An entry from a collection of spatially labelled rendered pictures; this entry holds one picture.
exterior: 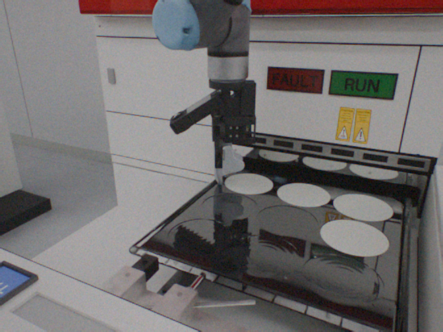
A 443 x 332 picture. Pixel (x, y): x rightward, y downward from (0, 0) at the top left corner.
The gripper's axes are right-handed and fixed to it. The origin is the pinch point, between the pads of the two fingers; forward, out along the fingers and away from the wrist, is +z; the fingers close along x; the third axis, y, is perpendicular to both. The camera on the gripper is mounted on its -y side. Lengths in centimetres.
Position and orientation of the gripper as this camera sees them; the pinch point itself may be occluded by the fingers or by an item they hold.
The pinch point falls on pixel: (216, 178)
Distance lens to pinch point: 73.6
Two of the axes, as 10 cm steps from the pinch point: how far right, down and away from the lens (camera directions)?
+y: 10.0, -0.2, 0.4
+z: 0.0, 9.2, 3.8
